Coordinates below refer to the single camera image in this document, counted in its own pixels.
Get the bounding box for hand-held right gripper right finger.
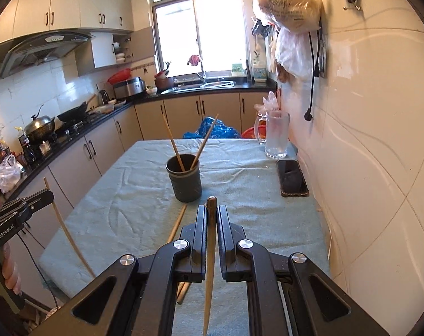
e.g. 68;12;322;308
216;205;391;336

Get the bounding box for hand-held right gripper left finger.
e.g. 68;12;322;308
28;205;208;336

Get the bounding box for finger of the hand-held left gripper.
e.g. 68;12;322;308
9;189;55;218

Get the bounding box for wooden chopstick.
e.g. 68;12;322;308
190;113;220;172
44;177;96;279
161;113;185;173
166;204;191;304
202;196;218;336

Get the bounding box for dark grey cup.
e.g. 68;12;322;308
166;154;202;203

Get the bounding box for person's left hand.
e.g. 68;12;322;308
0;243;23;296

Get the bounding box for white bag on counter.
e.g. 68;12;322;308
0;154;24;194

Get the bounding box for steel pot with lid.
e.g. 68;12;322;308
24;105;56;138

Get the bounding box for green table cloth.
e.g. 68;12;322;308
39;138;332;336

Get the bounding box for black gas stove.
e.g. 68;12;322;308
54;112;106;136

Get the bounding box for black smartphone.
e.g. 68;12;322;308
276;159;310;198

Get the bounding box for black wok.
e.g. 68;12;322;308
57;93;98;123

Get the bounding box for blue plastic bag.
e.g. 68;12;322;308
183;116;241;140

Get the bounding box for red plastic basket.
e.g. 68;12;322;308
241;125;269;141

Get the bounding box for clear glass mug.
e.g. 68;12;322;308
254;110;291;159

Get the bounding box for small clear plastic bag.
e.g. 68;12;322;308
254;90;281;113

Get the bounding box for silver rice cooker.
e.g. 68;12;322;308
113;77;146;99

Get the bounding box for steel sink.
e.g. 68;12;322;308
160;79;237;94

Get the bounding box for red colander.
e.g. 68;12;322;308
107;69;132;85

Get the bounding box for range hood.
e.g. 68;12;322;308
0;30;95;80

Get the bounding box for brown clay pot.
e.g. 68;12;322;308
154;75;174;90

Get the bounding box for steel faucet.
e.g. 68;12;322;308
197;59;208;85

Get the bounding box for white detergent bottle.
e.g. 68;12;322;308
250;59;269;82

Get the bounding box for white plastic bag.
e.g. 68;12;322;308
274;28;315;82

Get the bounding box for kitchen window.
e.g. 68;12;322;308
150;0;250;78

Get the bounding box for beige upper cabinets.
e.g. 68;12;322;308
0;0;135;50

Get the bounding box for hanging plastic bags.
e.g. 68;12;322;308
252;0;323;33

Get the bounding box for open wall cabinet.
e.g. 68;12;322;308
75;26;157;76

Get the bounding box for black power cable with plug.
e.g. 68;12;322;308
304;31;322;122

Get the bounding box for wall socket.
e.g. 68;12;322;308
317;31;328;78

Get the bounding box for black wall shelf rack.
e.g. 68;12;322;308
251;17;280;38

